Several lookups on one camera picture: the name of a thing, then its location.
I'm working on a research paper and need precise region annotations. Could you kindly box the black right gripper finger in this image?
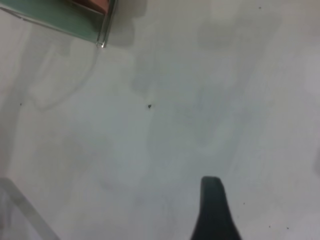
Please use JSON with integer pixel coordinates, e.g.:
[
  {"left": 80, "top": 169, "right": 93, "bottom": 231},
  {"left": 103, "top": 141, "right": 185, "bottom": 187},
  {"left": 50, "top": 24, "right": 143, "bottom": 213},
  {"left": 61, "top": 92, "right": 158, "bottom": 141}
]
[{"left": 190, "top": 176, "right": 244, "bottom": 240}]

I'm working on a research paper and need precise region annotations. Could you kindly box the green plastic plate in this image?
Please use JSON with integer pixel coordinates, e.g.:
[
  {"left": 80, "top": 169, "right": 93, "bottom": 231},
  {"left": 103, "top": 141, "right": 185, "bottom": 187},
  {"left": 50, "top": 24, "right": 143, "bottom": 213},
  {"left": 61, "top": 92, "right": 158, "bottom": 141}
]
[{"left": 0, "top": 0, "right": 101, "bottom": 44}]

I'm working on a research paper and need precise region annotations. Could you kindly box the pink plastic plate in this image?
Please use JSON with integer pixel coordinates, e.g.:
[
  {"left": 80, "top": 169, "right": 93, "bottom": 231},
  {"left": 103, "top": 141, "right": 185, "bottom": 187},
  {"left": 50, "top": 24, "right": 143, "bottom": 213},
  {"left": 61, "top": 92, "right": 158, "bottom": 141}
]
[{"left": 63, "top": 0, "right": 110, "bottom": 15}]

